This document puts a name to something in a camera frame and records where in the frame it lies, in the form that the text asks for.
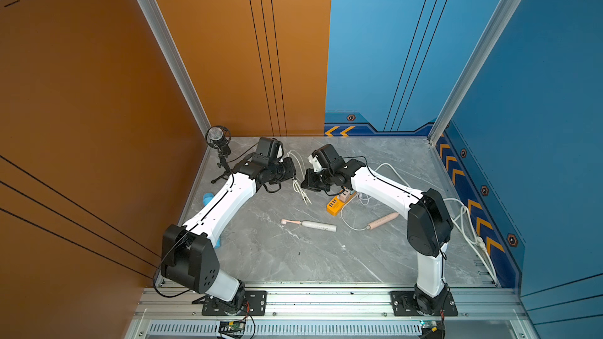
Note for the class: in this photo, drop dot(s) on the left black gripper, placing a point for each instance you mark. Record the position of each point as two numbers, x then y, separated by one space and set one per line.
290 171

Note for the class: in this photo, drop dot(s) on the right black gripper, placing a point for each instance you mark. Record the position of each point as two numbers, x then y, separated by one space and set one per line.
308 181

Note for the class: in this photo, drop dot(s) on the orange power strip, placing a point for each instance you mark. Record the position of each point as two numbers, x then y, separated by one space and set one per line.
335 206

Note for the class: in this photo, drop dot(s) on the pink electric toothbrush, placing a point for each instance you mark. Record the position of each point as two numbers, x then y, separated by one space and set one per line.
381 221

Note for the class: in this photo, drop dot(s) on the pink charger adapter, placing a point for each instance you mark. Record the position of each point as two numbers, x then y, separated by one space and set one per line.
346 195

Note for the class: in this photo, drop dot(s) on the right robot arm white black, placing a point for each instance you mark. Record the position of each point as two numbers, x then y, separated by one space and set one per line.
429 225

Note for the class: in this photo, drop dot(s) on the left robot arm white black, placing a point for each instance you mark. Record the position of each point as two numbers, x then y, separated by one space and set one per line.
188 251

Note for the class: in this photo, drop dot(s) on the white electric toothbrush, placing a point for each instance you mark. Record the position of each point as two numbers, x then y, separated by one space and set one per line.
312 225

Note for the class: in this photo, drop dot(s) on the black microphone on tripod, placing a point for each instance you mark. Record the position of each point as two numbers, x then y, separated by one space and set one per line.
218 138

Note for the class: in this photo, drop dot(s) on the blue handheld microphone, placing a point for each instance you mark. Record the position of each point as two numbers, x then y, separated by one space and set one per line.
207 198

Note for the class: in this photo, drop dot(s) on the left green circuit board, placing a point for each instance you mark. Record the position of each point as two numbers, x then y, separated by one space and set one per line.
234 329

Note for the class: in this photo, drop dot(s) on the green circuit board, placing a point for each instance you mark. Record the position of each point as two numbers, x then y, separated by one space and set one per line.
234 329
434 330

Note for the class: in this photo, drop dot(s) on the right green circuit board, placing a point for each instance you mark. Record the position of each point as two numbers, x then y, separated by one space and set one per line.
434 330

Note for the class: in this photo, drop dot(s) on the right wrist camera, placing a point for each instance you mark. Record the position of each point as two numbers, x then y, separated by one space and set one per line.
316 165

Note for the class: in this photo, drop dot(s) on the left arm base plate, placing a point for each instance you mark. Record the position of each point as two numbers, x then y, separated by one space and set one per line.
251 302

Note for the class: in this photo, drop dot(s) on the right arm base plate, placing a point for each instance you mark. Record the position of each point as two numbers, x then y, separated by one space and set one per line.
410 303

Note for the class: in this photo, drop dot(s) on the aluminium rail frame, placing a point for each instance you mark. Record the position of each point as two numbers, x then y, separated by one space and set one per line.
327 310

